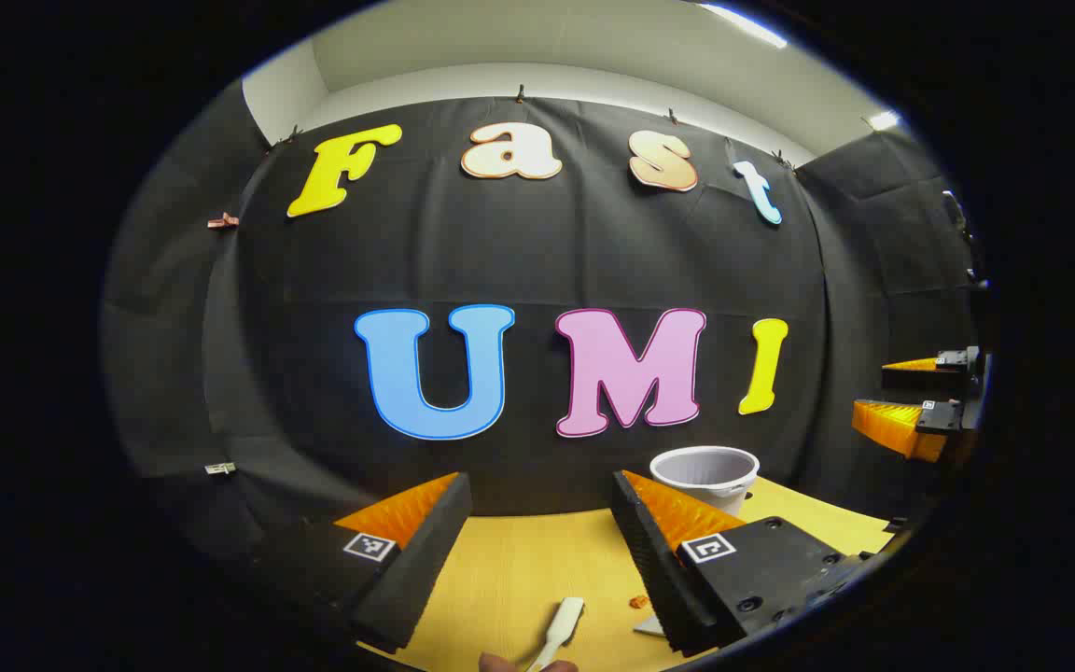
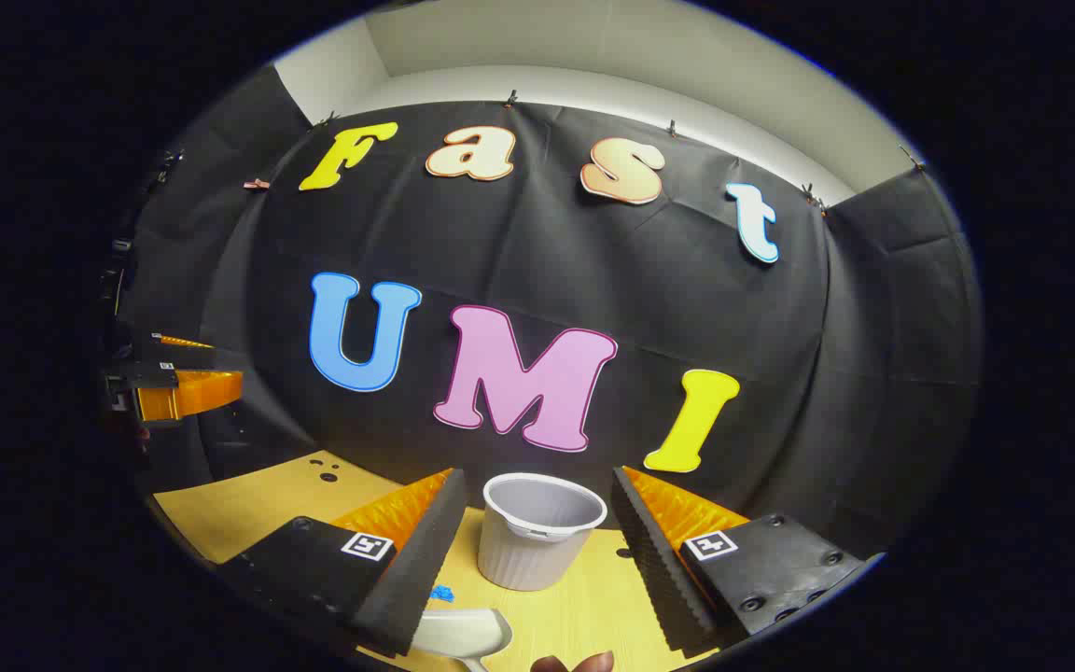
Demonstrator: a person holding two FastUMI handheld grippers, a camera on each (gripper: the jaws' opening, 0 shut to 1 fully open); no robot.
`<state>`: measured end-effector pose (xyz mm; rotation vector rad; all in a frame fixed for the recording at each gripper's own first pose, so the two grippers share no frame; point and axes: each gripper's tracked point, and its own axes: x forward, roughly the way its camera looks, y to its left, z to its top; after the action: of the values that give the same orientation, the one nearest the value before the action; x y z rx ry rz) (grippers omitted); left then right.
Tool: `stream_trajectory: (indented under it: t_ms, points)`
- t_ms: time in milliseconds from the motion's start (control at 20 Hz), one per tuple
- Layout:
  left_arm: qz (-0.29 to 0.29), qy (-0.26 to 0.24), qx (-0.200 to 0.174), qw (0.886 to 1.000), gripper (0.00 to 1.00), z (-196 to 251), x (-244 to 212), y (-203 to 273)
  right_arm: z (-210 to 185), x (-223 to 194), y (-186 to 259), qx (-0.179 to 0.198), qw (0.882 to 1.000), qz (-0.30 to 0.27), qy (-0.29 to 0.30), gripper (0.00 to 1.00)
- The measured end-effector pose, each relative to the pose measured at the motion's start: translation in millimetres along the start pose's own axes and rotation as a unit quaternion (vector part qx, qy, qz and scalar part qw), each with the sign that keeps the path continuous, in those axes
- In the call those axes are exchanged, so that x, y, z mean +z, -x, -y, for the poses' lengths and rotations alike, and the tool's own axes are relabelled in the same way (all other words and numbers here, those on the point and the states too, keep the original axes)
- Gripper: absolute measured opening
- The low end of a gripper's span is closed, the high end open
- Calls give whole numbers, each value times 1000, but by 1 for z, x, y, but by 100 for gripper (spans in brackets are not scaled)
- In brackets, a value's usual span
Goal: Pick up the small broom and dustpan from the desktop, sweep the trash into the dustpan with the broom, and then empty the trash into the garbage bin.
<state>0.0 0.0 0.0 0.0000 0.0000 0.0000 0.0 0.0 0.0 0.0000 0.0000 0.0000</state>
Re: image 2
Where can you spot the white ribbed garbage bin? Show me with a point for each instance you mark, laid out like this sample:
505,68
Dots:
528,560

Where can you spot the wooden desktop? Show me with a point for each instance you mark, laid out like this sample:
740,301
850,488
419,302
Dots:
584,607

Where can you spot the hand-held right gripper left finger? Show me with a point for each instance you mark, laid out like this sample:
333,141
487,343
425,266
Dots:
416,569

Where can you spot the white plastic dustpan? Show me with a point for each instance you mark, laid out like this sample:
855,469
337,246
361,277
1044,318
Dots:
458,633

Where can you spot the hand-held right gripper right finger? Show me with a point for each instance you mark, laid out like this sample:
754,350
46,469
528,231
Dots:
654,569

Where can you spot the blue trash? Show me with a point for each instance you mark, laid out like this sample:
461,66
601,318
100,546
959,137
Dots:
442,593

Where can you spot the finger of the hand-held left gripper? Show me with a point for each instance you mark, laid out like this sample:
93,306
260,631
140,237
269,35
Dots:
185,342
192,392

